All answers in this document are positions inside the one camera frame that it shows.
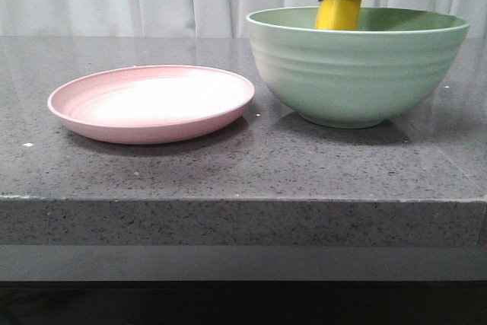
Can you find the yellow banana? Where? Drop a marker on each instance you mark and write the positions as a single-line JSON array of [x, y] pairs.
[[338, 14]]

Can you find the green bowl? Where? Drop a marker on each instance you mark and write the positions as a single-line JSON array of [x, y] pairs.
[[352, 79]]

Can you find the pink plate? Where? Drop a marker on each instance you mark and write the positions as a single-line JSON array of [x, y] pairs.
[[151, 104]]

